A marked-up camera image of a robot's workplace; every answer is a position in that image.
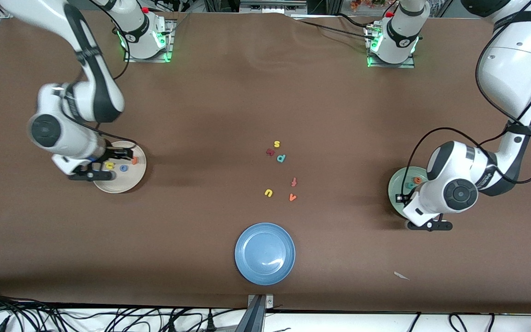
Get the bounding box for silver metal bracket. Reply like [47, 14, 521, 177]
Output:
[239, 0, 308, 14]

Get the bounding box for black cable on table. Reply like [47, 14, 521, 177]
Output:
[292, 13, 377, 42]

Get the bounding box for beige brown plate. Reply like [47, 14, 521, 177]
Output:
[91, 141, 147, 194]

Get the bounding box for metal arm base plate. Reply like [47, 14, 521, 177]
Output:
[125, 18, 175, 63]
[366, 23, 416, 69]

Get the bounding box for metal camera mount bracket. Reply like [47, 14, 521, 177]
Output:
[246, 294, 274, 332]

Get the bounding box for brown table cover sheet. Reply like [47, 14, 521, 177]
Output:
[0, 9, 531, 314]

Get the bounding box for orange flowers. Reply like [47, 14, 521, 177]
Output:
[351, 0, 388, 11]

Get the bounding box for green plate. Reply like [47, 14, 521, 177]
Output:
[388, 166, 430, 219]

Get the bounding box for blue plate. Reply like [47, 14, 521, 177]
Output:
[235, 222, 296, 286]

